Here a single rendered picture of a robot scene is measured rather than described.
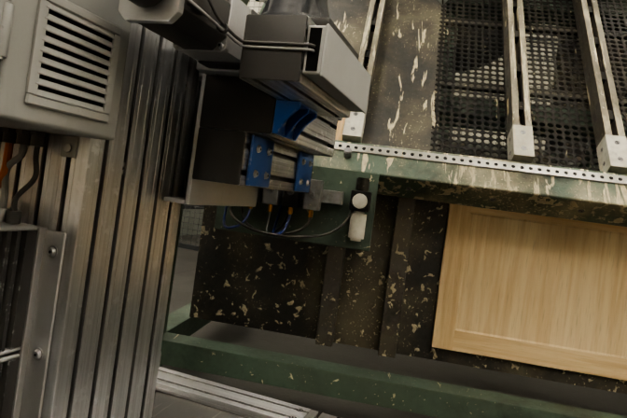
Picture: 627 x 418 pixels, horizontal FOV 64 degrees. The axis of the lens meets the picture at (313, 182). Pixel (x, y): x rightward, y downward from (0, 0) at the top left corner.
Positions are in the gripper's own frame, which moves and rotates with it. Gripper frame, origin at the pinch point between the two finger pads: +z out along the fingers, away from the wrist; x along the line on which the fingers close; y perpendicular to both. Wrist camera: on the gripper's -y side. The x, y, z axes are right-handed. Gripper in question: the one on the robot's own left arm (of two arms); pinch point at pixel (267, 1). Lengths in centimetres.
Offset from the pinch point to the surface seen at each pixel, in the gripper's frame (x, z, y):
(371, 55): 43.7, 9.9, -10.1
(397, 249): 89, 47, 28
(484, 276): 116, 55, 12
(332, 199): 74, 18, 43
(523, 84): 92, 12, -33
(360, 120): 62, 12, 16
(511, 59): 82, 11, -41
